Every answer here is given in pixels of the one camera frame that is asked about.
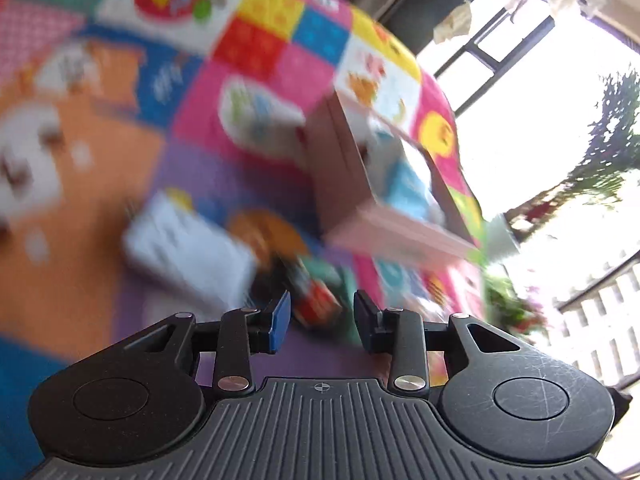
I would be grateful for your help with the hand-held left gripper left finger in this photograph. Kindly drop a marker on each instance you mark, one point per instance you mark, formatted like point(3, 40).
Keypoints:
point(280, 320)

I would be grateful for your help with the green tree outside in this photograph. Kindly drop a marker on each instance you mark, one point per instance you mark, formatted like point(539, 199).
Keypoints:
point(610, 135)

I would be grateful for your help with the pink cardboard box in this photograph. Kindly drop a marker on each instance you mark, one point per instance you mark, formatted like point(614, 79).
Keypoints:
point(345, 180)

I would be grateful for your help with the white plastic packet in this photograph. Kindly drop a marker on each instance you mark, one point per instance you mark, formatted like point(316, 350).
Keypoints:
point(185, 255)

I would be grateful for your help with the crochet doll with red hat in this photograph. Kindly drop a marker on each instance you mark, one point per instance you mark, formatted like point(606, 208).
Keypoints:
point(315, 300)

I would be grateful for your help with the dark window frame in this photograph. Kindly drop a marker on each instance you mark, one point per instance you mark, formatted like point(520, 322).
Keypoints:
point(480, 50)

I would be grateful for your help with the hanging pale towel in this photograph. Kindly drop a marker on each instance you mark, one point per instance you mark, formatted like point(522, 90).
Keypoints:
point(452, 22)

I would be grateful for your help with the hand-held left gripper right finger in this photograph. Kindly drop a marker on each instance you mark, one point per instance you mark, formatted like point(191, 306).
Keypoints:
point(365, 317)

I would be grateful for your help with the flowering balcony plant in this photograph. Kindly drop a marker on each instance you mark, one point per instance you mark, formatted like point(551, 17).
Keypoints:
point(515, 305)

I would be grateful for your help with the colourful cartoon play mat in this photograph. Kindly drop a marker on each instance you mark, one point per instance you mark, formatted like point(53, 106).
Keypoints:
point(100, 125)

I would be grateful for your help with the white picket fence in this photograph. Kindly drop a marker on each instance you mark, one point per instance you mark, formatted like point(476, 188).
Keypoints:
point(600, 320)

